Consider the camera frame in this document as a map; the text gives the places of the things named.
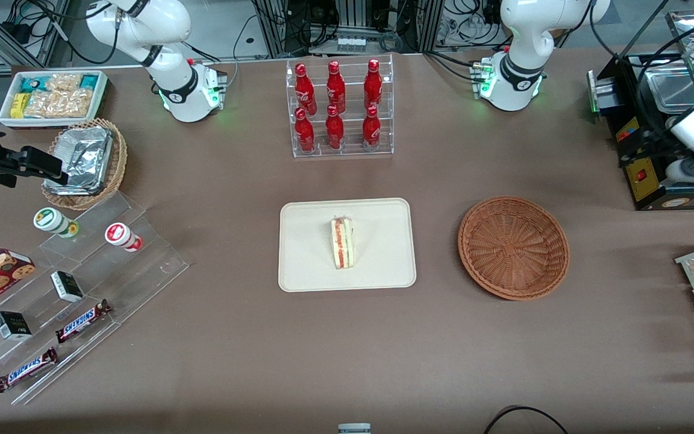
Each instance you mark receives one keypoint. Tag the triangle sandwich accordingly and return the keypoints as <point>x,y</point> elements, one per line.
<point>342,244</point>

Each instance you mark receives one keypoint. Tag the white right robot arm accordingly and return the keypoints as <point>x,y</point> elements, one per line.
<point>166,30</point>

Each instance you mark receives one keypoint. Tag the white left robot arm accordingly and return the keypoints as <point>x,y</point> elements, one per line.
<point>522,42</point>

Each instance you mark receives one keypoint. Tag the light wicker basket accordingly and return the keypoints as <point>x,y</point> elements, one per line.
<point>119,160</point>

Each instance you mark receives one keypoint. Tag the cream plastic serving tray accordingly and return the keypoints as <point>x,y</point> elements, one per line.
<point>383,253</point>

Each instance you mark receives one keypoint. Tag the brown wicker basket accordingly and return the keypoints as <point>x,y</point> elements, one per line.
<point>512,247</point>

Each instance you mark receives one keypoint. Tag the green lid sunflower cup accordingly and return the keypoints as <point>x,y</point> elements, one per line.
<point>50,220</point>

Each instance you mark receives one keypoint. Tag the white snack bin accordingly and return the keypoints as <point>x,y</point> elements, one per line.
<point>3,117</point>

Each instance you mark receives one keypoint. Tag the aluminium foil container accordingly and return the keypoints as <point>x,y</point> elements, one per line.
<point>85,157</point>

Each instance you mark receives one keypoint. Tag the yellow snack packet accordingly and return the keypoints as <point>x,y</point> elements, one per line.
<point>18,104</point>

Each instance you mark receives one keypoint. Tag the clear cracker bag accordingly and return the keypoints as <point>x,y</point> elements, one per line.
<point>58,105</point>
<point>64,82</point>

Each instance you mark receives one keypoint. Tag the teal snack packet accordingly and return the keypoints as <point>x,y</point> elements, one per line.
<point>89,80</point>
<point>32,83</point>

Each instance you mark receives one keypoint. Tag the red lid yogurt cup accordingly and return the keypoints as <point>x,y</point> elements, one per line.
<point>121,235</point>

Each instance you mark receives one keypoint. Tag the small black carton box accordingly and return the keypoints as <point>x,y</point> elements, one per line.
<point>67,286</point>
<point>12,325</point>

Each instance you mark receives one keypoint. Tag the clear acrylic stepped shelf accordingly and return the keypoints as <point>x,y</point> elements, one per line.
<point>142,265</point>

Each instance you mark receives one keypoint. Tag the Snickers chocolate bar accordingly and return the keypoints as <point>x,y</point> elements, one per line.
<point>26,369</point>
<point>82,320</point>

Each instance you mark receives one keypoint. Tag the red cola bottle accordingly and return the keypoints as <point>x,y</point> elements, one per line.
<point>335,87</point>
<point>334,129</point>
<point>371,128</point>
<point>305,131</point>
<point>304,87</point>
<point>373,84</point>

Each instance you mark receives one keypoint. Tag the clear acrylic bottle rack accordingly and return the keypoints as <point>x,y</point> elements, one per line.
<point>350,150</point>

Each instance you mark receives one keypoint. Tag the white power strip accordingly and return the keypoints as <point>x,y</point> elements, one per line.
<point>350,43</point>

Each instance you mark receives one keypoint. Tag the small grey device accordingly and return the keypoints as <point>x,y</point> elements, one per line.
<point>354,429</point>

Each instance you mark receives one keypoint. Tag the black food warmer cabinet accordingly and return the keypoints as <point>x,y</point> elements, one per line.
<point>639,178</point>

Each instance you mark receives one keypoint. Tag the steel warmer pan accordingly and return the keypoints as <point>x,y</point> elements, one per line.
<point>666,84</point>

